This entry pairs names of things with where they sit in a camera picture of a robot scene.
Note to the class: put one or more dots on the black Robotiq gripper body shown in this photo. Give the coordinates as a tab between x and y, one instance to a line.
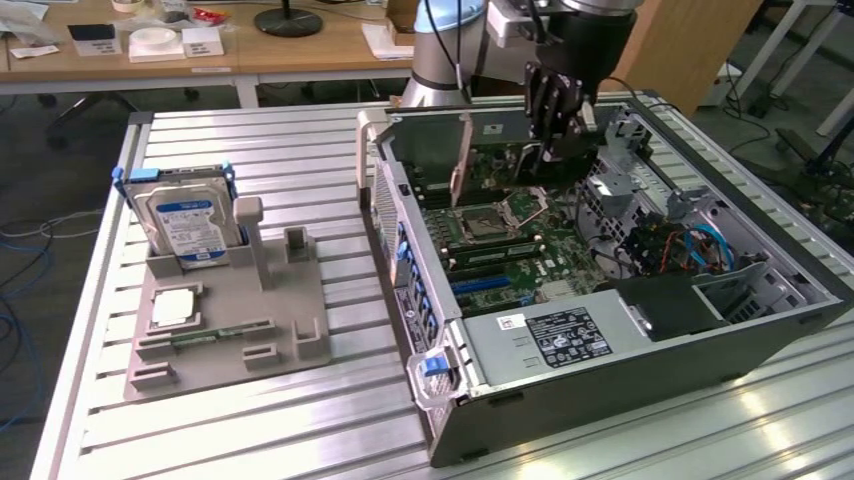
587	45

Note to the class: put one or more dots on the graphics card with metal bracket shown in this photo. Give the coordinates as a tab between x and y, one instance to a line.
493	165

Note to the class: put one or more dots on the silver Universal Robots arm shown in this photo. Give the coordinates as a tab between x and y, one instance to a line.
440	50

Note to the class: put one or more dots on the wooden cabinet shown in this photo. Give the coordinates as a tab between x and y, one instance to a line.
700	50

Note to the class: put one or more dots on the metal socket cover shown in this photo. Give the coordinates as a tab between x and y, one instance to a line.
529	205

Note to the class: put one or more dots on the CPU socket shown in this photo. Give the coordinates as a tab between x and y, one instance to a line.
481	225

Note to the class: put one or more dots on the white paper booklet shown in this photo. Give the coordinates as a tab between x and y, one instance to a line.
387	42

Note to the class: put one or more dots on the brown cardboard box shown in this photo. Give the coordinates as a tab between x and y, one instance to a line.
400	15

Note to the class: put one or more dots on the green RAM stick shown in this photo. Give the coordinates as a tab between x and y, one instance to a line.
493	251
196	339

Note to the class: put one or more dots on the green motherboard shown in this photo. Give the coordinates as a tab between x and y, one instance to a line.
547	260

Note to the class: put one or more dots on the blue expansion slot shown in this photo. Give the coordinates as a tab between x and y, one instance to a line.
483	286

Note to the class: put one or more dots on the black chair base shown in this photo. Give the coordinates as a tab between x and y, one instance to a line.
827	150
73	107

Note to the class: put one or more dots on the wooden desk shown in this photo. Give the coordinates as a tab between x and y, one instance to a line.
300	50
133	70

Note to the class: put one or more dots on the black plastic drive cover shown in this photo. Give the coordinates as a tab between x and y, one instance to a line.
667	305

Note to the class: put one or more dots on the silver metal disk bay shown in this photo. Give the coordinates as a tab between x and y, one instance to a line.
754	285

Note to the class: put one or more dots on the black round lamp base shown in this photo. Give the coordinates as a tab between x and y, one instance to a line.
286	22

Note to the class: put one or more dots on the grey power supply unit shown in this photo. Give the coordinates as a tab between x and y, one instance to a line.
507	360

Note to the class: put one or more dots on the white box with label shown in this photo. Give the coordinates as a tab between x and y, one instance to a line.
201	42

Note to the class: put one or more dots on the red packet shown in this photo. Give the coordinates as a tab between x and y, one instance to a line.
208	16

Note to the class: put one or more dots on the open black PC case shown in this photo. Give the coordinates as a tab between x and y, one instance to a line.
600	400

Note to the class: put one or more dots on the hard disk in blue caddy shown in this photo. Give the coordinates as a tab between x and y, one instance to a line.
186	225

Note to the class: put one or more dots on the white flat box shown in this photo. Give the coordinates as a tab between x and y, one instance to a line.
156	56

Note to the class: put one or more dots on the white tape roll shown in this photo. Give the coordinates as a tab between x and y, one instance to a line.
154	37

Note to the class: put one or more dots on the beige tape roll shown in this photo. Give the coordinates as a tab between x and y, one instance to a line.
125	5

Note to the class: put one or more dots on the silver CPU chip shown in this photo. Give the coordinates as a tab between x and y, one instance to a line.
174	307

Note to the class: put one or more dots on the white box with black top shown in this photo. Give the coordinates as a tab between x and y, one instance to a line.
96	45

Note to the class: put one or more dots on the grey plastic parts rack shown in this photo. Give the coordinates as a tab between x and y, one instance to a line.
220	365

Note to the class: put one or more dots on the white paper label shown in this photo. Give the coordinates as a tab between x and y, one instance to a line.
33	51

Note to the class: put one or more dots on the clear plastic bag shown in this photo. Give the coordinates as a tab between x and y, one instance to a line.
26	25

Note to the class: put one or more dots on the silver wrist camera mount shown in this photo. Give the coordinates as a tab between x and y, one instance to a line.
509	25

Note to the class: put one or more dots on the white desk frame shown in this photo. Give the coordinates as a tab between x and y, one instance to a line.
810	40

